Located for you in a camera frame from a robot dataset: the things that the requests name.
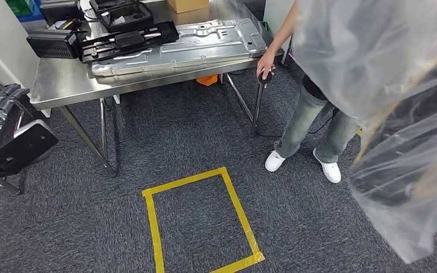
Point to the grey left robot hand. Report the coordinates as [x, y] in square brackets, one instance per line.
[0, 116]

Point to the long black plastic part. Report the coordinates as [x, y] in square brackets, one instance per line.
[128, 39]

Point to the black round handheld controller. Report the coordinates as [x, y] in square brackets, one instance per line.
[265, 78]

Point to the person's forearm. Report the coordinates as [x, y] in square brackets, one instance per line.
[282, 34]

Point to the stainless steel workbench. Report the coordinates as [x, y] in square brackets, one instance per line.
[64, 79]

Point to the blue metal shelf rack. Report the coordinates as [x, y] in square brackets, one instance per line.
[33, 17]

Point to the white cabinet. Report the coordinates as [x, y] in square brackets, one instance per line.
[0, 45]
[275, 15]

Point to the green plastic crate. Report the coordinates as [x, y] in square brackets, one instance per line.
[18, 5]
[263, 25]

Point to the black foam-lined case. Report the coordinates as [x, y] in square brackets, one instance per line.
[147, 17]

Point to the yellow floor tape square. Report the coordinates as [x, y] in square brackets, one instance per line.
[188, 181]

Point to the small orange object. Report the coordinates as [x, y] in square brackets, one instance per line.
[206, 80]

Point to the stamped silver metal panel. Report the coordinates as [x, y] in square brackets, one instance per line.
[203, 45]

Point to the open cardboard box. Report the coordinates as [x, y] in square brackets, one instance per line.
[188, 4]

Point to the person's hand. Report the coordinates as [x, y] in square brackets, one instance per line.
[265, 62]

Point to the stainless steel table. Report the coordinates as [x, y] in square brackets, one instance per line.
[287, 52]

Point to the person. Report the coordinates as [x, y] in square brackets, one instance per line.
[305, 113]

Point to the white wrist camera black mount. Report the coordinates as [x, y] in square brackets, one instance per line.
[26, 145]

